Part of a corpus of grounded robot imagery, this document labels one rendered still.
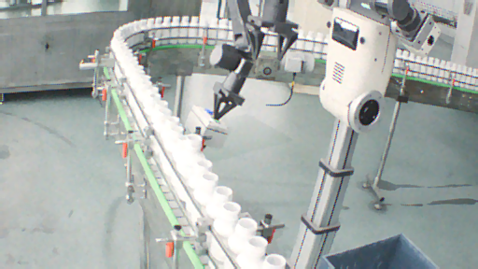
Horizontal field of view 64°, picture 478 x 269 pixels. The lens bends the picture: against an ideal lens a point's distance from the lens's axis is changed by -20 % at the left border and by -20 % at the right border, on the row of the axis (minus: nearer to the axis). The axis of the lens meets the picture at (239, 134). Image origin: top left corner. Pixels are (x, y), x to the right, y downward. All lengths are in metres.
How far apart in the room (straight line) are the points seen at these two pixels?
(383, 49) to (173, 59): 1.55
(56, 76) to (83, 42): 0.43
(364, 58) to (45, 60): 3.43
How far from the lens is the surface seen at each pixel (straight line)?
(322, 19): 5.23
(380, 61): 1.48
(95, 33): 4.35
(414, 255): 1.35
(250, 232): 0.87
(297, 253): 1.90
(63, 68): 4.41
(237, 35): 1.41
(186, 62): 2.76
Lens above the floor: 1.66
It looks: 24 degrees down
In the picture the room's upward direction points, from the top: 9 degrees clockwise
